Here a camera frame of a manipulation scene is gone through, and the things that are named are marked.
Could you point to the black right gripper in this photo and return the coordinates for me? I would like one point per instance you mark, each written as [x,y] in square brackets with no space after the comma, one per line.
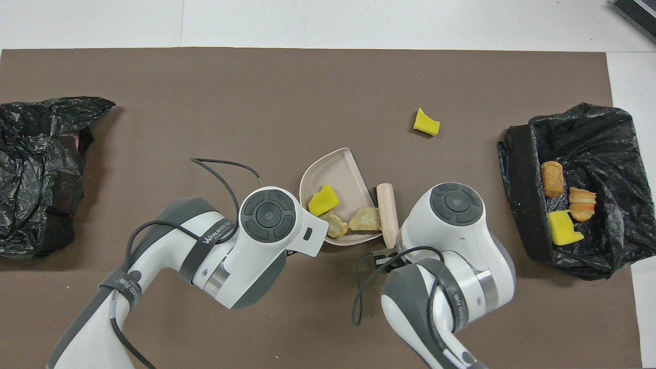
[384,258]

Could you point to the brown table mat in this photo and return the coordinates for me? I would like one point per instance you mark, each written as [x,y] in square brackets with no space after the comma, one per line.
[256,102]

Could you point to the notched yellow sponge piece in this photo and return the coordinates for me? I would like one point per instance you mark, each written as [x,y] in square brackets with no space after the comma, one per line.
[564,229]

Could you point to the small beige rock chunk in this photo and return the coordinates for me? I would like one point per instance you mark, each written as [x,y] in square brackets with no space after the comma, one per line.
[334,224]

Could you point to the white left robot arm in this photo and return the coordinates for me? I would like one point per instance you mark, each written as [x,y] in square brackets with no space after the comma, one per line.
[154,256]

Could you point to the beige plastic dustpan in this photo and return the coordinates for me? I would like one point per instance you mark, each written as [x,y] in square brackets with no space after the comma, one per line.
[333,169]

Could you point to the yellow sponge chunk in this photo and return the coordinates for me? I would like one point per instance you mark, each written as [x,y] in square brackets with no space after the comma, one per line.
[324,201]

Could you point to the beige brush with black bristles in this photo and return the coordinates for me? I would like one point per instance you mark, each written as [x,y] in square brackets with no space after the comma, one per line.
[387,205]

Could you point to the dark ribbed panel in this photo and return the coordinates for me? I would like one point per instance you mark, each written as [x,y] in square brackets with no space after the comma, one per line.
[640,13]

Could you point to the elongated beige rock chunk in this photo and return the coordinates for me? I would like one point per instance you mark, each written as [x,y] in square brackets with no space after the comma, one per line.
[365,219]

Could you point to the crumpled black bag bin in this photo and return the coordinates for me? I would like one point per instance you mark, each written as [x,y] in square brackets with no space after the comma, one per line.
[36,179]

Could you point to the orange striped bread piece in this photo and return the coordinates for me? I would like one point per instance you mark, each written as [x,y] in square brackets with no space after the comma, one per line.
[582,204]

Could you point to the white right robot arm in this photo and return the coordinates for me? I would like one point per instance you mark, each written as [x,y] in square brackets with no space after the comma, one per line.
[456,230]

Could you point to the yellow sponge wedge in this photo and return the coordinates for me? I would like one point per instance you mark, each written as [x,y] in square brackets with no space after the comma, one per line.
[425,123]

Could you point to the open black bag bin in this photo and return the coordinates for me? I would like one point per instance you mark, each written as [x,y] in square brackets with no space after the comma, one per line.
[605,148]

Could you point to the brown bread roll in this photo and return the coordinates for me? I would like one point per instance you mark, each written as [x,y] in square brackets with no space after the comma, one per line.
[552,178]

